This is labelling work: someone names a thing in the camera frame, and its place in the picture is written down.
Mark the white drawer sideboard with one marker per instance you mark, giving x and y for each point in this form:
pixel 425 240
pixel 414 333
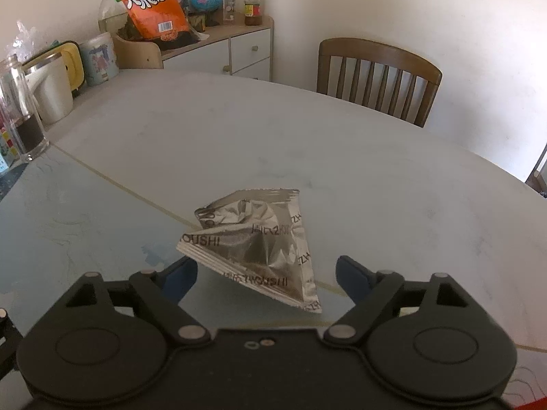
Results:
pixel 230 49

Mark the printed white cup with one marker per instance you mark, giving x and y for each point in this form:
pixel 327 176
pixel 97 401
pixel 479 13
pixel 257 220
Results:
pixel 99 59

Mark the sauce jar red lid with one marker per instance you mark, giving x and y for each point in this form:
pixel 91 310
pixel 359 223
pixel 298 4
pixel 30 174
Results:
pixel 253 12

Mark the orange snack bag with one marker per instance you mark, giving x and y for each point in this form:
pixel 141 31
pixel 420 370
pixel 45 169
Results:
pixel 162 20

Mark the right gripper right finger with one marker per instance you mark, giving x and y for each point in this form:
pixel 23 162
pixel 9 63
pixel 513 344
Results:
pixel 374 295

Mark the small colourful cube box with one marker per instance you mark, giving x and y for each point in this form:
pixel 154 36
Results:
pixel 9 153

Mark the silver foil snack bag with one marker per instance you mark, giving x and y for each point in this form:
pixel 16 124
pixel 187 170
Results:
pixel 257 239

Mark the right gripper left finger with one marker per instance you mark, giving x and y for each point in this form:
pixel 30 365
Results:
pixel 158 295

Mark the red cardboard box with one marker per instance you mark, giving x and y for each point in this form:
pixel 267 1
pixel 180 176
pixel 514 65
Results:
pixel 540 404

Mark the far wooden chair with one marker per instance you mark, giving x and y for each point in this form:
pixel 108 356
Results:
pixel 378 76

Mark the wooden basket on sideboard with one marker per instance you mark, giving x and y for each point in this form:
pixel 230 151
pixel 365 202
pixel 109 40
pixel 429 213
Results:
pixel 132 51

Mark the white yellow kettle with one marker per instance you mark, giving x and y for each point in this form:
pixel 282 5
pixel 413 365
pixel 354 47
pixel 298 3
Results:
pixel 52 77

